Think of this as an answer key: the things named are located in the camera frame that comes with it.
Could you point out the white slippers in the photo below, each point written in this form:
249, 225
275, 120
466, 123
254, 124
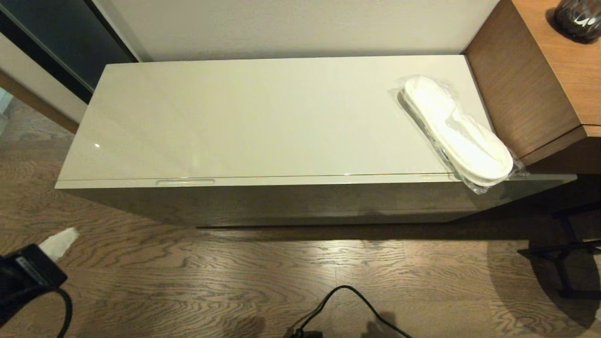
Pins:
455, 131

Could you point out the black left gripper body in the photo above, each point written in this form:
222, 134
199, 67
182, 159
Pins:
28, 272

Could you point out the beige glossy low cabinet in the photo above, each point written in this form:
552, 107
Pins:
281, 117

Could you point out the brown wooden desk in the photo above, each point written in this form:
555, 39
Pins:
530, 84

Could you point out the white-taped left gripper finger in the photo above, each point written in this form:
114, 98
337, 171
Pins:
60, 248
54, 240

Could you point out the wooden baseboard strip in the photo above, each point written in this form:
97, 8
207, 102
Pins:
37, 105

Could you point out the dark glass vase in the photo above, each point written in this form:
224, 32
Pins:
577, 21

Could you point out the dark glass door panel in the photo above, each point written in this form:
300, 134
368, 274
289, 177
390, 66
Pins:
61, 37

